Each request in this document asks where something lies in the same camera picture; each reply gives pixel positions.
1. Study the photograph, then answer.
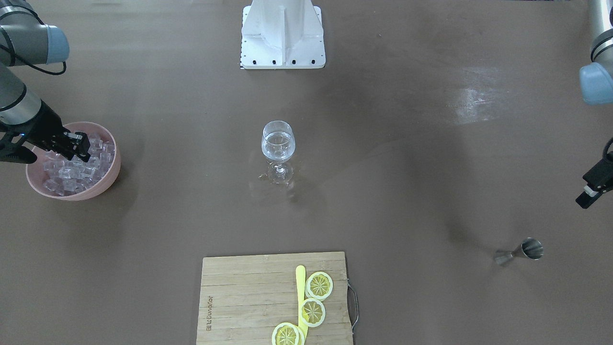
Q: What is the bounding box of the steel cocktail jigger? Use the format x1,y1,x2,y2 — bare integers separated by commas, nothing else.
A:
493,237,545,266

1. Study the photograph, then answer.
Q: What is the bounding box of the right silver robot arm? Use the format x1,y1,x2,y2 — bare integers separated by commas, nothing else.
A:
0,0,90,164

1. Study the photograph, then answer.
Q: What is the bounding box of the wooden cutting board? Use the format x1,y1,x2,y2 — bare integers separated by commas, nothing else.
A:
195,251,354,345

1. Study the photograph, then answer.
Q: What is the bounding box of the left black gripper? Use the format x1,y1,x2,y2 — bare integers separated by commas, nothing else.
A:
575,159,613,209

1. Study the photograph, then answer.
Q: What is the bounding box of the yellow plastic knife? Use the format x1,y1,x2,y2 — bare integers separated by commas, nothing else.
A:
295,265,308,339

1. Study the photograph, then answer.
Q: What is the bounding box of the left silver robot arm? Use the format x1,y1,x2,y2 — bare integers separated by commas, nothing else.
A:
576,0,613,209

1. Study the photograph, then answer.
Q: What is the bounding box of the clear wine glass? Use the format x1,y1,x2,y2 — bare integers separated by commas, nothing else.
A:
261,120,296,184

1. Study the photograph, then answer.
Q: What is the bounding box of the white pedestal column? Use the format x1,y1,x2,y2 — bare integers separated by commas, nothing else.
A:
239,0,326,69

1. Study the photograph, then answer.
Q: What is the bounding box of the pink bowl of ice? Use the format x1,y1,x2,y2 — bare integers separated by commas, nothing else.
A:
26,122,121,201

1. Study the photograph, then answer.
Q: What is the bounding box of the yellow lemon slice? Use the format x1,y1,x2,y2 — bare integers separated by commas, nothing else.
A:
270,322,305,345
305,271,334,301
298,299,326,328

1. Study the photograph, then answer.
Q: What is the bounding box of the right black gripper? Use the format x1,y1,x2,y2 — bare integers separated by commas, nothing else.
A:
0,102,91,164

